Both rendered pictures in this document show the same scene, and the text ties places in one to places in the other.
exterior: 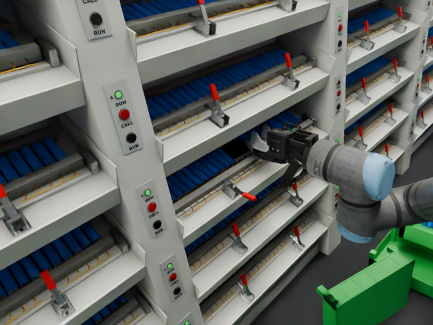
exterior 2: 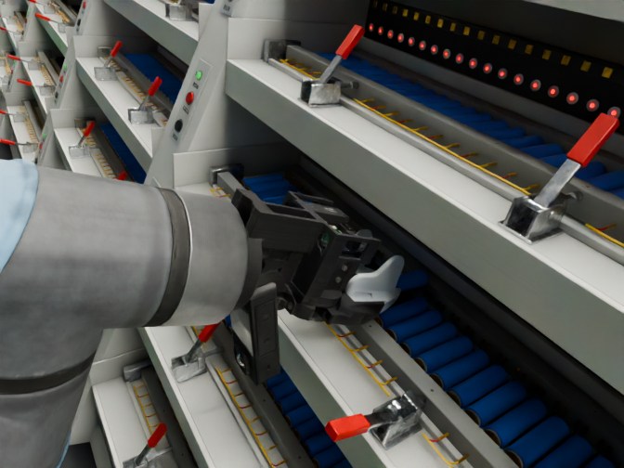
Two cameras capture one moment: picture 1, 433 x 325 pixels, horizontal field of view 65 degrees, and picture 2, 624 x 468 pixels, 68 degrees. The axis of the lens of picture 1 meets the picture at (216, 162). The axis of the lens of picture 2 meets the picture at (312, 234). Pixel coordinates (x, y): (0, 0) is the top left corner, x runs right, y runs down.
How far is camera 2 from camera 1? 92 cm
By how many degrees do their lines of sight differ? 76
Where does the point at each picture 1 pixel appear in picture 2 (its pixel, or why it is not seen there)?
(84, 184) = not seen: hidden behind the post
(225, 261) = (173, 342)
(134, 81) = not seen: outside the picture
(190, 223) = not seen: hidden behind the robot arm
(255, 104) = (390, 147)
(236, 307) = (126, 443)
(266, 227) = (221, 442)
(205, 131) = (292, 89)
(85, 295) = (144, 129)
